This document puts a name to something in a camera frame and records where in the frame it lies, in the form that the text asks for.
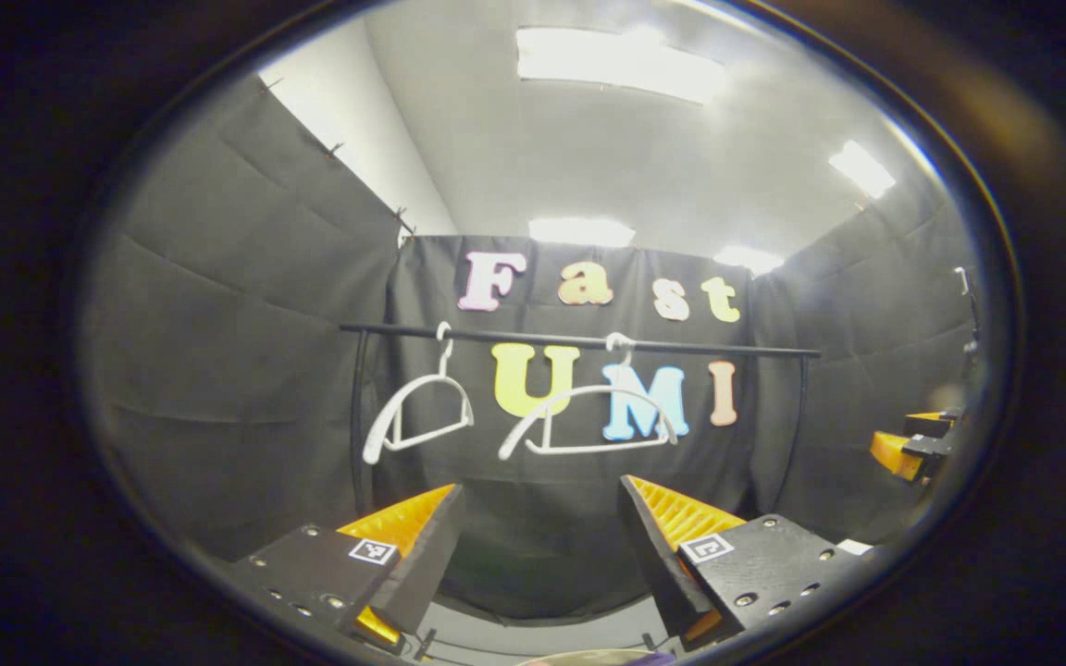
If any white plastic hanger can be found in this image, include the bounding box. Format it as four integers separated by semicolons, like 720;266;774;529
498;333;679;462
363;321;476;466

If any black clothes rack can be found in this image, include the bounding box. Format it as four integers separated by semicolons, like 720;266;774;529
341;323;822;519

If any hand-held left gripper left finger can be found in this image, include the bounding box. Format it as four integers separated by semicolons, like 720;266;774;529
228;483;465;653

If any black backdrop cloth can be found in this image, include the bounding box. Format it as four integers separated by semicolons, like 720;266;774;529
80;74;987;621

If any large ceiling light panel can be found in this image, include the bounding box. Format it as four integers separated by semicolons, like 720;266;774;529
516;26;726;105

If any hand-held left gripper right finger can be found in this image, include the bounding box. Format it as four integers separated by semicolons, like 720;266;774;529
619;475;876;648

